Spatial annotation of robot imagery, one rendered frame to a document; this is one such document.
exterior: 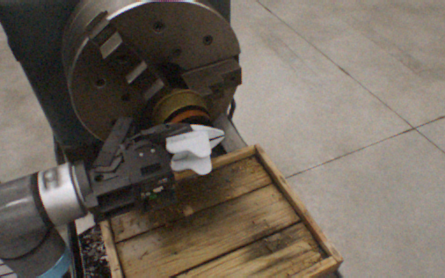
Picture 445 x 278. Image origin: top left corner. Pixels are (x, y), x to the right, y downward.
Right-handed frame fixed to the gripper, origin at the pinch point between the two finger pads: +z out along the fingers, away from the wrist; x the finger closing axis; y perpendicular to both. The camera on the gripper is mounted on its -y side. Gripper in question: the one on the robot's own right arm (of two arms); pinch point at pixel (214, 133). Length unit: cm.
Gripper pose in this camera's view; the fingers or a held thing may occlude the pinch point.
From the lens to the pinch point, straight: 52.3
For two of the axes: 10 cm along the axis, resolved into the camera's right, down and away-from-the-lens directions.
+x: 0.0, -7.0, -7.1
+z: 9.1, -3.0, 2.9
